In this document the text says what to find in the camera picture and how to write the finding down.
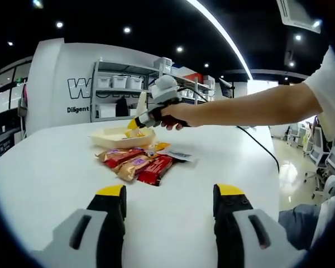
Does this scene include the person's blue-grey trousers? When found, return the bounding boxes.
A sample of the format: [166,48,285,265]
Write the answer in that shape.
[278,203,322,251]

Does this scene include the long ceiling light strip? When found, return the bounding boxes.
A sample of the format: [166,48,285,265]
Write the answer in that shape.
[186,0,253,82]

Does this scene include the row of white office chairs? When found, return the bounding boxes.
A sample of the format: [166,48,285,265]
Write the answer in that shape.
[304,117,335,202]

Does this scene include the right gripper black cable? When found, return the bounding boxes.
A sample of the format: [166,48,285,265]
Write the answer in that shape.
[177,87,280,173]

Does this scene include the black desktop monitor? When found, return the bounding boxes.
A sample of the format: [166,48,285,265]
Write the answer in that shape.
[0,110,20,135]

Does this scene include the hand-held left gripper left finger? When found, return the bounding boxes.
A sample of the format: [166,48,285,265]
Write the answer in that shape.
[30,184,127,268]

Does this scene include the beige food container tray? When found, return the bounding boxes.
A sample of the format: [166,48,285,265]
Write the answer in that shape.
[89,127,156,149]

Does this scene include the hanging pink strap bag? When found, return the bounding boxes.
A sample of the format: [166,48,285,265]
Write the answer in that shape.
[18,82,28,118]

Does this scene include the white packet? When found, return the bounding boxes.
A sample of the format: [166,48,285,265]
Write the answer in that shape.
[163,147,199,164]

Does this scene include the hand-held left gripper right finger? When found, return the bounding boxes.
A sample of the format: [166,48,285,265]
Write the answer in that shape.
[213,183,308,268]

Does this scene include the gold purple-label food packet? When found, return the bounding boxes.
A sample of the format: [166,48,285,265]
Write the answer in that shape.
[114,156,157,182]

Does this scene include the person's right hand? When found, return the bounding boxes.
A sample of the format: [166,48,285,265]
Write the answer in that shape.
[159,104,197,132]

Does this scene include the grey metal storage shelf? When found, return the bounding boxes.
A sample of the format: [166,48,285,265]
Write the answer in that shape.
[90,57,216,123]

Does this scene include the ceiling air conditioner vent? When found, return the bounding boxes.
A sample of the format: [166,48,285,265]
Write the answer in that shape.
[276,0,323,34]

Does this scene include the dark reception counter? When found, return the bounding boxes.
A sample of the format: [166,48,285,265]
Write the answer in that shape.
[0,127,27,167]

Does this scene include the red gold snack packet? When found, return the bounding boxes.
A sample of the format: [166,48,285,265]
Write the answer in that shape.
[94,147,146,164]

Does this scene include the black bag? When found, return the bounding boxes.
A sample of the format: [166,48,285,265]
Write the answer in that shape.
[114,97,129,117]

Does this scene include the group of round ceiling spotlights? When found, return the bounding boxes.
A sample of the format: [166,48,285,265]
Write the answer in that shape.
[5,21,323,69]

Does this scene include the red food packet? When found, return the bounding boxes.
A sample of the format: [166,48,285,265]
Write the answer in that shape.
[136,155,175,187]
[103,156,135,168]

